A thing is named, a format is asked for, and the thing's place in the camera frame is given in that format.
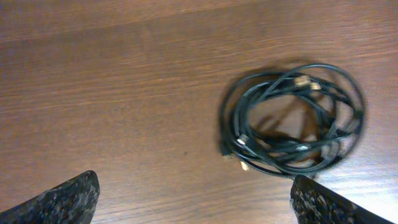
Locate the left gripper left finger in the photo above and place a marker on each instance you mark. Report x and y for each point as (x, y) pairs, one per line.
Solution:
(73, 201)

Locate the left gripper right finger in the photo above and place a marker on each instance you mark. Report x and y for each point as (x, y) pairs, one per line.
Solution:
(314, 203)

